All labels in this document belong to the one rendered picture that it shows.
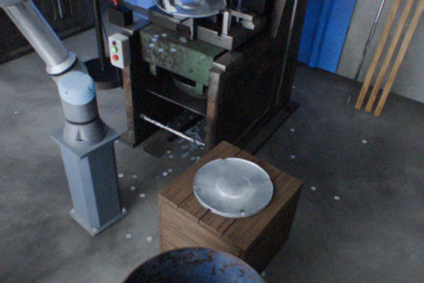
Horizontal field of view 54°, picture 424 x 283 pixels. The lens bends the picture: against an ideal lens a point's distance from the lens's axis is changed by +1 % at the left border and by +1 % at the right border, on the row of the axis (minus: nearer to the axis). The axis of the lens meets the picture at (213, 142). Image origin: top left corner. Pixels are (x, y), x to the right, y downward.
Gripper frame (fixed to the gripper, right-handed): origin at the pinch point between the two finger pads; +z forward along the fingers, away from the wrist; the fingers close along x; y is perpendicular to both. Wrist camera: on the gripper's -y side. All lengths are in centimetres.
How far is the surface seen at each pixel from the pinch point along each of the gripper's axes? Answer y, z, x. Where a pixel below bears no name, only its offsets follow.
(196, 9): 5.7, 5.5, 8.8
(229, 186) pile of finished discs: 49, 25, -47
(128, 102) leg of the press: -24, 47, -24
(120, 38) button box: -22.9, 13.1, -11.4
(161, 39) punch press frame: -7.2, 15.9, -3.3
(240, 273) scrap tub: 71, 5, -74
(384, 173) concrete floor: 96, 95, 17
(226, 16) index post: 18.2, 6.7, 10.9
